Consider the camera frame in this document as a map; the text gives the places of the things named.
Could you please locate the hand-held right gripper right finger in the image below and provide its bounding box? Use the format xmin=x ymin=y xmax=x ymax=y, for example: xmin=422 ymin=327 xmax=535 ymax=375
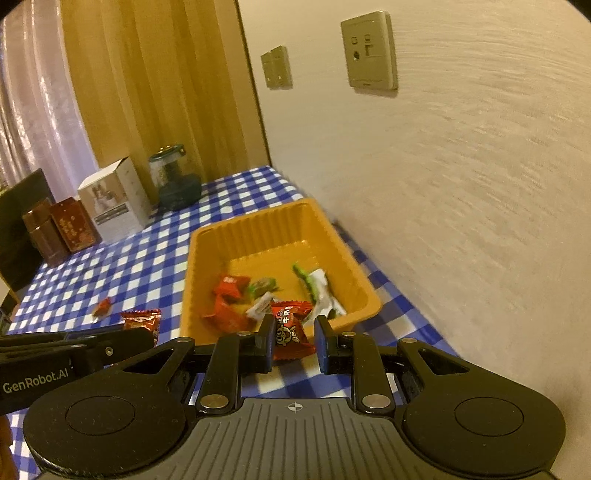
xmin=314 ymin=316 xmax=472 ymax=414

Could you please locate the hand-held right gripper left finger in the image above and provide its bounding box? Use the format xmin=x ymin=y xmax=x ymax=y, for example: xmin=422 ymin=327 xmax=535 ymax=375
xmin=111 ymin=314 xmax=278 ymax=414

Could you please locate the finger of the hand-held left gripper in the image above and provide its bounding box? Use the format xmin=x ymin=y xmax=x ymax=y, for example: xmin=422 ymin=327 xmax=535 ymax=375
xmin=78 ymin=329 xmax=156 ymax=368
xmin=0 ymin=328 xmax=124 ymax=348

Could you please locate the red cartoon print snack packet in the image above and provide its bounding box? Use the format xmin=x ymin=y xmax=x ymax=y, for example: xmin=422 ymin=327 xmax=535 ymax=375
xmin=270 ymin=300 xmax=317 ymax=363

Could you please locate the orange-brown snack packet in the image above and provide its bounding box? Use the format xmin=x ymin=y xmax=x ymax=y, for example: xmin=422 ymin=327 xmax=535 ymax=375
xmin=120 ymin=309 xmax=163 ymax=345

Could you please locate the white snack packet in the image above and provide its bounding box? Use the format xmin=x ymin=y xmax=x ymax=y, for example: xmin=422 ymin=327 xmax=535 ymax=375
xmin=244 ymin=295 xmax=276 ymax=319

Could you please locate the large red snack packet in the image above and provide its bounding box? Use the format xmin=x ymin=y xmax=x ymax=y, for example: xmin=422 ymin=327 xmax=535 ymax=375
xmin=200 ymin=295 xmax=255 ymax=333

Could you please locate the large green snack packet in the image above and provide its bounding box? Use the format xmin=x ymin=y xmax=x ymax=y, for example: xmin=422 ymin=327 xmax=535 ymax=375
xmin=291 ymin=262 xmax=348 ymax=320

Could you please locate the small green snack packet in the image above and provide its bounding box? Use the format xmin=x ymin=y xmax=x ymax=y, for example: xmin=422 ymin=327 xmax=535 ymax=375
xmin=247 ymin=276 xmax=280 ymax=299

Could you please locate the orange plastic tray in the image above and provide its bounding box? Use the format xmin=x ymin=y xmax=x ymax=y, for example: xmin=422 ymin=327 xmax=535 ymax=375
xmin=178 ymin=198 xmax=382 ymax=346

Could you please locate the blue checked tablecloth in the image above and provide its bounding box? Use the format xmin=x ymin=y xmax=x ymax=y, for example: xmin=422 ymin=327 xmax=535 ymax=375
xmin=0 ymin=165 xmax=462 ymax=480

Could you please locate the brown patterned box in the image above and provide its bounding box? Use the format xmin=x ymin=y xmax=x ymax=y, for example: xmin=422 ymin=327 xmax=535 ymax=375
xmin=49 ymin=196 xmax=103 ymax=253
xmin=21 ymin=199 xmax=71 ymax=269

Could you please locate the dark flat panel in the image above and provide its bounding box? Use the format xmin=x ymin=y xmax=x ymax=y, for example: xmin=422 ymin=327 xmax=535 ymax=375
xmin=0 ymin=168 xmax=57 ymax=294

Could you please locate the white printed carton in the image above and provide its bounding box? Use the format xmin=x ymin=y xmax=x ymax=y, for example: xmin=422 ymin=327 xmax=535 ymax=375
xmin=77 ymin=157 xmax=153 ymax=246

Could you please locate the sheer pale curtain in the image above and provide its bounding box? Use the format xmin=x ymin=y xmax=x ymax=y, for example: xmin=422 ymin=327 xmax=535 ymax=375
xmin=0 ymin=9 xmax=100 ymax=188

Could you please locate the golden curtain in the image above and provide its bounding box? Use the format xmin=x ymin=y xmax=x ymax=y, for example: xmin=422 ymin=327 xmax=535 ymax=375
xmin=60 ymin=0 xmax=271 ymax=186

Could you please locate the beige wall switch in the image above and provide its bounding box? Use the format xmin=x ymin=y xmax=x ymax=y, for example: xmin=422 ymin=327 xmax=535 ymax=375
xmin=260 ymin=52 xmax=276 ymax=90
xmin=270 ymin=45 xmax=293 ymax=89

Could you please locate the beige wall socket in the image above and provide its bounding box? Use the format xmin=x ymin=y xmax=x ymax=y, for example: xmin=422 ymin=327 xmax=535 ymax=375
xmin=340 ymin=10 xmax=399 ymax=92

